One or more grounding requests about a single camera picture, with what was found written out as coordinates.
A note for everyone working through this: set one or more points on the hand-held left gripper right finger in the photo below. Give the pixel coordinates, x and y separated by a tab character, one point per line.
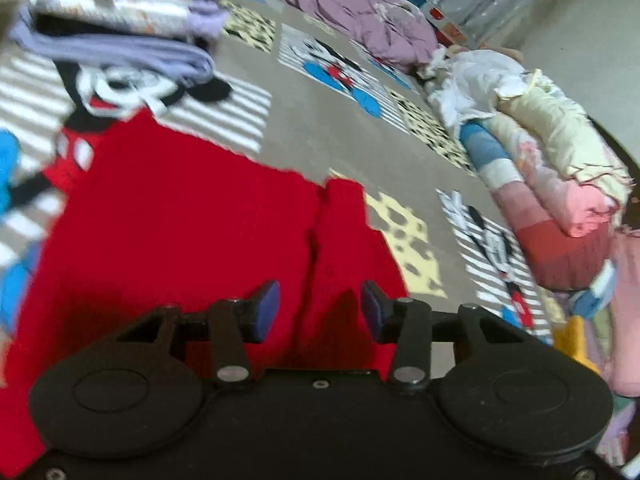
372	310

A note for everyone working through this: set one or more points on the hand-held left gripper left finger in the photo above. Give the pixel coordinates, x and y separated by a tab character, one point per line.
266	310

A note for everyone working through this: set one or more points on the red knit sweater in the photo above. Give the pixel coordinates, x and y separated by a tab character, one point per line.
175	220

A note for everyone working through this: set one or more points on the striped rolled quilt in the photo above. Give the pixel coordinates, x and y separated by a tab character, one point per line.
545	250

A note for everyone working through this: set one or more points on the cartoon mouse printed blanket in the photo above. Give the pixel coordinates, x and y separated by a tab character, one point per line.
310	125

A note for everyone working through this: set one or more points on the yellow cloth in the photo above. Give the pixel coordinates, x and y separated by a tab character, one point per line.
575	340

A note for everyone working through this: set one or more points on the blue and white cloth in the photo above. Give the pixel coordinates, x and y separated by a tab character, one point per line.
595	287

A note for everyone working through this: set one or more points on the pink folded quilt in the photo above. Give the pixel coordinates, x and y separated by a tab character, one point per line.
585	210

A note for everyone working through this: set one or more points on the white crumpled cloth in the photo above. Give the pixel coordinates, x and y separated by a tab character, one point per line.
475	80

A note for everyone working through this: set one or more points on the pink cloth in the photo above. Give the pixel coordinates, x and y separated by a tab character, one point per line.
625	320

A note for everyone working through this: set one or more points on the cream ruffled quilt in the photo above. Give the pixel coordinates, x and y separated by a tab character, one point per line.
560	135

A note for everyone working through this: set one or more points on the purple floral quilt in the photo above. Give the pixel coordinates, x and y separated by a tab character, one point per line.
365	20

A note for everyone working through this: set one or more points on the lavender folded garment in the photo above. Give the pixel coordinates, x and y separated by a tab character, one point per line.
125	52

